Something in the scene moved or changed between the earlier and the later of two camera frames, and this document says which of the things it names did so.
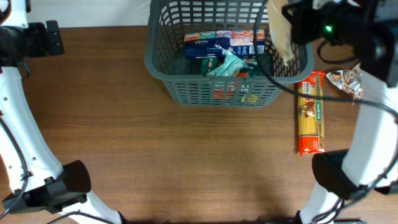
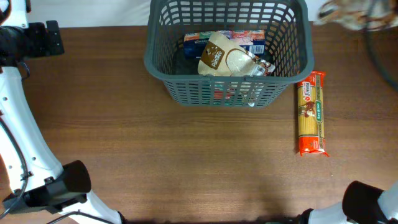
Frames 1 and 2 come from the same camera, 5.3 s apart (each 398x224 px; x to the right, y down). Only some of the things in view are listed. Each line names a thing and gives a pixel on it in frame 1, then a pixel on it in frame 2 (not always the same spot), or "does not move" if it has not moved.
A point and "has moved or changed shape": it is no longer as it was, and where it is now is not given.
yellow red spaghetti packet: (311, 115) does not move
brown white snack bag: (350, 81) has moved or changed shape
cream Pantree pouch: (280, 29) → (222, 56)
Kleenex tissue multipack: (210, 44) does not move
